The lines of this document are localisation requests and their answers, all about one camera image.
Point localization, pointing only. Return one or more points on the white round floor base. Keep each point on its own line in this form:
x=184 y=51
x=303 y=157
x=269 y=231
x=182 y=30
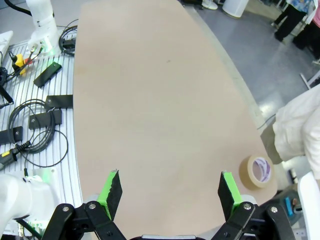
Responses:
x=210 y=4

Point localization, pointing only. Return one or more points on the person in blue floral shirt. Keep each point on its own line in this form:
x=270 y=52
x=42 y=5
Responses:
x=290 y=20

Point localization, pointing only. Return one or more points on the black and yellow plug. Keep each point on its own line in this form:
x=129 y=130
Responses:
x=7 y=157

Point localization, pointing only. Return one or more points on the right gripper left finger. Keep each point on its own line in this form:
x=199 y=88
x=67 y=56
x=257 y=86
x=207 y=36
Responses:
x=100 y=217

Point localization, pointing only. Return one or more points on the person in white cardigan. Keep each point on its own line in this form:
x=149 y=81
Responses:
x=295 y=130

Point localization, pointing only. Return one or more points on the brown packing tape roll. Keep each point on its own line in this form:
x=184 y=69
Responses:
x=246 y=172

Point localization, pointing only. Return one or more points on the person in pink shirt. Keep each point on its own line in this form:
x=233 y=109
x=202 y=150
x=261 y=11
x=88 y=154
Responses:
x=310 y=40

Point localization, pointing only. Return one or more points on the white rounded table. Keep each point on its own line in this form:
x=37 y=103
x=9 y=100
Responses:
x=310 y=207

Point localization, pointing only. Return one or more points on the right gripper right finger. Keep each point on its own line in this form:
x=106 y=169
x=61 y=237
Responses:
x=250 y=222

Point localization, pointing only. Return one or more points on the black metal bracket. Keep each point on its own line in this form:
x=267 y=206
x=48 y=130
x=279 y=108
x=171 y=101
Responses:
x=47 y=75
x=8 y=136
x=41 y=120
x=61 y=102

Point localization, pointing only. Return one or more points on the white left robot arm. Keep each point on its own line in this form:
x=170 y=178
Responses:
x=45 y=27

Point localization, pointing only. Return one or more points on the slotted aluminium base plate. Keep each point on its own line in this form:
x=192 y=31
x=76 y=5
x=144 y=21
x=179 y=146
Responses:
x=67 y=82

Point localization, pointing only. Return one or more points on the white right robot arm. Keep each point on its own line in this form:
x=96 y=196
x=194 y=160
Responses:
x=22 y=197

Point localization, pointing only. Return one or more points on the white cylindrical air purifier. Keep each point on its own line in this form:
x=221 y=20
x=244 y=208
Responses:
x=235 y=8

